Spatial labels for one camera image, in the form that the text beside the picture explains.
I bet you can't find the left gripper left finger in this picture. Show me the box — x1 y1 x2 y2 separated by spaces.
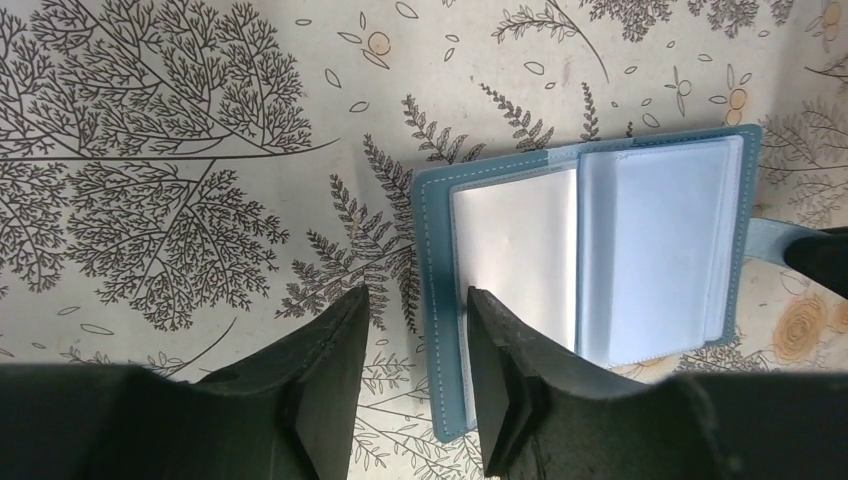
1 286 370 479

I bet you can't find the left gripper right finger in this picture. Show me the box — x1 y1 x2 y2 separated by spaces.
467 287 847 479

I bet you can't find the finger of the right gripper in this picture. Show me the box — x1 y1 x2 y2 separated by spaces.
783 226 847 299

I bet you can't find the blue card holder wallet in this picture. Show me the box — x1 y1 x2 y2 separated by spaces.
410 125 813 442

